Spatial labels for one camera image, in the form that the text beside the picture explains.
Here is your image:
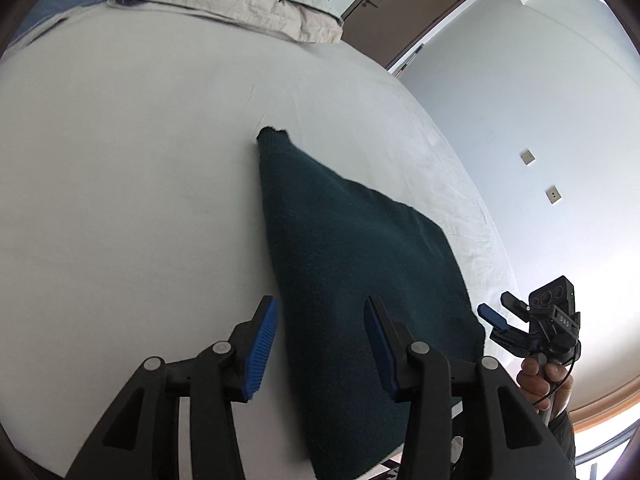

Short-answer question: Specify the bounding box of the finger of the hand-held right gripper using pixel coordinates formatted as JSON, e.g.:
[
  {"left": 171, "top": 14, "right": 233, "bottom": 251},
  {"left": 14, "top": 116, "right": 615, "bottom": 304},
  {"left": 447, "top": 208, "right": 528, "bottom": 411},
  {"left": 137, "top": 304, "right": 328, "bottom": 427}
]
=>
[
  {"left": 501, "top": 291, "right": 535, "bottom": 322},
  {"left": 477, "top": 302, "right": 532, "bottom": 352}
]

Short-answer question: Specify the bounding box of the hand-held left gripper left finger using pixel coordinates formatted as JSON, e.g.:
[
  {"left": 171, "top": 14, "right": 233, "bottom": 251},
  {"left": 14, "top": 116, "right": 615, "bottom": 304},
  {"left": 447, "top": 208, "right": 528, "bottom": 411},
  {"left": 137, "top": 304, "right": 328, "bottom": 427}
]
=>
[{"left": 65, "top": 295, "right": 279, "bottom": 480}]

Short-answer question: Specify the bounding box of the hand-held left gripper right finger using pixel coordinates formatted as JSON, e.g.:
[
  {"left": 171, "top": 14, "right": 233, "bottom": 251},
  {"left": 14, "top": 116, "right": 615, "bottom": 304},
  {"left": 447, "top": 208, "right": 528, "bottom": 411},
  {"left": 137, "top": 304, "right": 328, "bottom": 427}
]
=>
[{"left": 363, "top": 295, "right": 576, "bottom": 480}]

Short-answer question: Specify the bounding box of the dark green knit sweater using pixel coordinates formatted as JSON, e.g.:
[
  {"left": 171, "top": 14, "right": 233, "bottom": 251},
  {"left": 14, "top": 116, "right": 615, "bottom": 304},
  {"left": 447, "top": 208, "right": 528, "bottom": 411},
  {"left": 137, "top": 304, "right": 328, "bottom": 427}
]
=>
[{"left": 256, "top": 127, "right": 486, "bottom": 480}]

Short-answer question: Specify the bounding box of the person's right forearm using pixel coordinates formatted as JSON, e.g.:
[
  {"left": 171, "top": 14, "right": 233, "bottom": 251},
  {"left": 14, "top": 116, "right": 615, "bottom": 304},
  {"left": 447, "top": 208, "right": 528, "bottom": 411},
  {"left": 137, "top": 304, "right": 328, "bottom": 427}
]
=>
[{"left": 544, "top": 406, "right": 577, "bottom": 463}]

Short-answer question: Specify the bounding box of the person's right hand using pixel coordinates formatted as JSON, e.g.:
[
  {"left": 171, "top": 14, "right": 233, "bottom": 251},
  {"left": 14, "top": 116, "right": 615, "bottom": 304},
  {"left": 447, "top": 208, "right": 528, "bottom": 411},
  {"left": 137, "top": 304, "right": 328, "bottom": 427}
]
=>
[{"left": 516, "top": 357, "right": 574, "bottom": 413}]

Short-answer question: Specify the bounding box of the white bed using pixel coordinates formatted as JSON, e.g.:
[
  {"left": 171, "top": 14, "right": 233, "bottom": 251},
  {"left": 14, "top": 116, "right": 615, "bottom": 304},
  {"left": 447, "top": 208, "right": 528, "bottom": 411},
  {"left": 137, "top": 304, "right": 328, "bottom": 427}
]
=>
[{"left": 0, "top": 5, "right": 517, "bottom": 480}]

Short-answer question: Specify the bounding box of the brown door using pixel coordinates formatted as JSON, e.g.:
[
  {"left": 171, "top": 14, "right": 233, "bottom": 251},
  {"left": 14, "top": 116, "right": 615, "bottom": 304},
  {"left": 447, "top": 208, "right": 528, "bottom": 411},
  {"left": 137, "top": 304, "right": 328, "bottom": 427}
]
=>
[{"left": 342, "top": 0, "right": 479, "bottom": 69}]

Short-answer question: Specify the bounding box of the blue pillow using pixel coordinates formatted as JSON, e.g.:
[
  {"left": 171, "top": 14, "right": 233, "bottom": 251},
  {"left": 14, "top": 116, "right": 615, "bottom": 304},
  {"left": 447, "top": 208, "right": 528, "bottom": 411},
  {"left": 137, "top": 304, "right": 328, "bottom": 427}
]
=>
[{"left": 10, "top": 0, "right": 117, "bottom": 47}]

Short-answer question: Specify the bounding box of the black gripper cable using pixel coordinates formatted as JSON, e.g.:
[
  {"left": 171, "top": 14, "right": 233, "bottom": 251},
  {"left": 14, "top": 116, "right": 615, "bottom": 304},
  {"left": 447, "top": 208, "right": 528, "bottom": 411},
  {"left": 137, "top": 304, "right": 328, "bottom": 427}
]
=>
[{"left": 529, "top": 339, "right": 584, "bottom": 409}]

